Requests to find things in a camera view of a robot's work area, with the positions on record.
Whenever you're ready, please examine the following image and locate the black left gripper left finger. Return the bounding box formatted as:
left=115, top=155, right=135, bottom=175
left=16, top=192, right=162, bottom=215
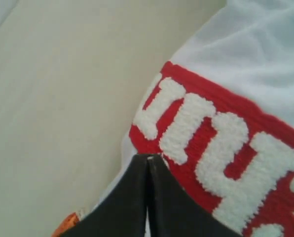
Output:
left=64, top=155, right=148, bottom=237

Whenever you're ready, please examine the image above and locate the white t-shirt red patch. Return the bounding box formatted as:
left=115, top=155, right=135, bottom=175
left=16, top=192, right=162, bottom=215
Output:
left=0, top=0, right=294, bottom=237

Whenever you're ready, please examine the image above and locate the orange neck label tag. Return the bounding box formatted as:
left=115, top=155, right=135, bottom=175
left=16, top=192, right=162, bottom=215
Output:
left=51, top=208, right=87, bottom=237

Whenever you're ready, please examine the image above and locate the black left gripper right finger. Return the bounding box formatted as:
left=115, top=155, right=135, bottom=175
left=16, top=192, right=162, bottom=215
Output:
left=146, top=155, right=240, bottom=237

